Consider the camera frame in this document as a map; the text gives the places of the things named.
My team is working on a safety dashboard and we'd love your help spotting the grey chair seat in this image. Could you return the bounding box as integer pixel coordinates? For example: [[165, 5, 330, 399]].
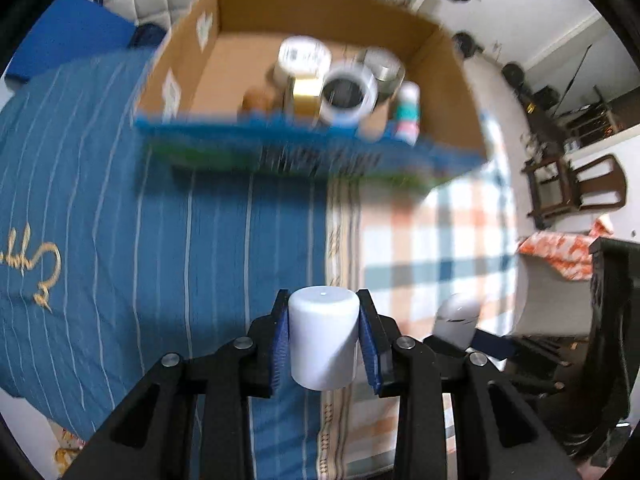
[[507, 250, 597, 337]]

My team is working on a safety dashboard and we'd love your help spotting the dark navy garment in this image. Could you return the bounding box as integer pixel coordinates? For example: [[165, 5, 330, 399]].
[[131, 22, 169, 50]]

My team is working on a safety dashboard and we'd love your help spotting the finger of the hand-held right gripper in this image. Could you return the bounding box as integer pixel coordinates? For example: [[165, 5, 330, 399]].
[[472, 327, 591, 397], [423, 334, 471, 361]]

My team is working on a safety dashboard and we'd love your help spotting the orange patterned cloth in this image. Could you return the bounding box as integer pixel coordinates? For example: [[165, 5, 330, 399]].
[[516, 214, 617, 282]]

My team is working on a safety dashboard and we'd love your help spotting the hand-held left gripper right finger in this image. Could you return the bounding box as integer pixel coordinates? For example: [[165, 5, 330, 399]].
[[356, 288, 582, 480]]

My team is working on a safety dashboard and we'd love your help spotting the small white cylinder cap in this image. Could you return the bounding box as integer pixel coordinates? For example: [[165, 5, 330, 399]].
[[288, 284, 361, 391]]

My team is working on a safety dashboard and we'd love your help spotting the white jar with black lid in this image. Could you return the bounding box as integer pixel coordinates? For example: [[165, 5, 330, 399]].
[[319, 62, 380, 127]]

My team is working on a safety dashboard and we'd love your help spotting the blue foam mat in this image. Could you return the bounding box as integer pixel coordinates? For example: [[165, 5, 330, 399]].
[[9, 0, 137, 82]]

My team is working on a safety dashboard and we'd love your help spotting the brown walnut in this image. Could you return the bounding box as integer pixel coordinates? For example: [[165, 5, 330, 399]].
[[242, 88, 274, 114]]

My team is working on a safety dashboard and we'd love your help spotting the white jar with logo lid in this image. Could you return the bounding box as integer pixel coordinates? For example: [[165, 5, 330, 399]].
[[273, 36, 332, 86]]

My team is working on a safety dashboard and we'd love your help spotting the brown wooden chair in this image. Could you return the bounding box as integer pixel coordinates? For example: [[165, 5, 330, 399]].
[[522, 153, 629, 229]]

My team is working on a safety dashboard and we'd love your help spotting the round metal strainer cup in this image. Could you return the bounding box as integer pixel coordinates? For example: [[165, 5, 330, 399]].
[[362, 48, 406, 104]]

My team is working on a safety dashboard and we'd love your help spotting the cardboard box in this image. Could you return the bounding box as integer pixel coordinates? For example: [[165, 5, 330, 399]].
[[134, 0, 488, 183]]

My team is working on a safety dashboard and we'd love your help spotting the round gold tin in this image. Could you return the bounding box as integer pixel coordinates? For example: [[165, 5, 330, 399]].
[[291, 77, 324, 117]]

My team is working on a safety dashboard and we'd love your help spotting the white tube with teal label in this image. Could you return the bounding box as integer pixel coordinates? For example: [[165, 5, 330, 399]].
[[392, 81, 421, 144]]

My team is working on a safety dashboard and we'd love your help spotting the short barbell with black plates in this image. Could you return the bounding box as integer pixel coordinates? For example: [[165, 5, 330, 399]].
[[451, 31, 527, 92]]

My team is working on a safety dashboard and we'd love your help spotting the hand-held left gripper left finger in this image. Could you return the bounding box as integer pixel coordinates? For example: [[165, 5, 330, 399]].
[[65, 289, 292, 480]]

